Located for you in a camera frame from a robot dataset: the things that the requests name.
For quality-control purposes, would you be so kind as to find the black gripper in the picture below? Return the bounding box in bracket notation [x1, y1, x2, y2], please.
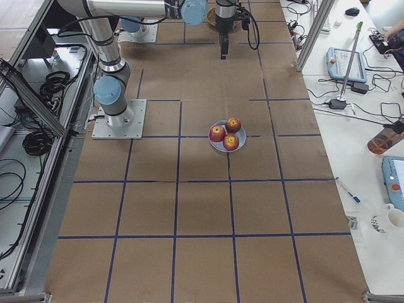
[215, 0, 249, 60]

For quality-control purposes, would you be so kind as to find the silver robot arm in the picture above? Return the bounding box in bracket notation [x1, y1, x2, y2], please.
[59, 1, 208, 129]
[119, 16, 145, 33]

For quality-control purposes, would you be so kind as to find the round woven wicker basket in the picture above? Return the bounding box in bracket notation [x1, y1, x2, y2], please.
[206, 7, 241, 32]

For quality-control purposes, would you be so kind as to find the red apple plate back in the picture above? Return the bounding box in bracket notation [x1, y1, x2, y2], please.
[225, 117, 242, 133]

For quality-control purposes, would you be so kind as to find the red apple plate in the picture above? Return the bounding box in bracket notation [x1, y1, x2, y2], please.
[225, 117, 242, 133]
[222, 133, 239, 152]
[208, 125, 226, 143]

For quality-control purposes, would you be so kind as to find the red apple plate left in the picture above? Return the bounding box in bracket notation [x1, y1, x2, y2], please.
[208, 125, 226, 143]

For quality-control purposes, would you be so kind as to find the red apple plate front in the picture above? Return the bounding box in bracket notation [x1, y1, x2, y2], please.
[222, 133, 239, 152]

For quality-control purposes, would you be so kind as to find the light blue plate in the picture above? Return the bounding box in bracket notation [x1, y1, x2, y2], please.
[208, 127, 247, 152]

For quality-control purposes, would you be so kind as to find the blue teach pendant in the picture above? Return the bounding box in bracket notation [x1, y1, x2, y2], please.
[382, 156, 403, 211]
[326, 47, 367, 83]

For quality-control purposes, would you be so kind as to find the silver rod green tip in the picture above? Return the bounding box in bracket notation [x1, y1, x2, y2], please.
[337, 21, 363, 103]

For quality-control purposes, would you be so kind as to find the white blue pen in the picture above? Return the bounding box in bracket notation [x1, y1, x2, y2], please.
[335, 177, 361, 203]

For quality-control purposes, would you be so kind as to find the white mug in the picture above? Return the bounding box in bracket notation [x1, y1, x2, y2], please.
[384, 203, 403, 229]

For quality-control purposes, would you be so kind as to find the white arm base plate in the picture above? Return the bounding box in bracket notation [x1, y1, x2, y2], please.
[117, 25, 158, 44]
[92, 99, 147, 140]

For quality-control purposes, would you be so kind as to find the aluminium frame post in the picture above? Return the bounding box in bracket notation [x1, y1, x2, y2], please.
[295, 0, 335, 72]

